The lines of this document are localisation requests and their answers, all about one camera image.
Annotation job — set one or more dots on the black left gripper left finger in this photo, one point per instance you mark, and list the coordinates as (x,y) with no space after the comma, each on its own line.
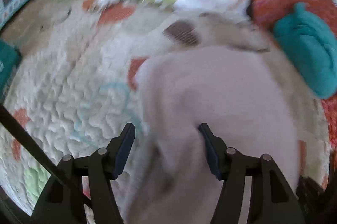
(61,204)

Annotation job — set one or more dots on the pale lilac towel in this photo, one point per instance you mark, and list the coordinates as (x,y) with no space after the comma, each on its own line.
(237,96)

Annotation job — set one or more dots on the green cardboard box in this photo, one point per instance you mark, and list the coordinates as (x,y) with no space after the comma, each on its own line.
(10,59)

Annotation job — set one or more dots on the teal folded towel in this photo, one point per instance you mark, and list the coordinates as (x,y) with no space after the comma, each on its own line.
(310,45)

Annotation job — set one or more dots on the teal patterned flat box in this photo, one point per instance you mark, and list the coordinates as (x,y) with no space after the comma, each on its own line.
(8,9)

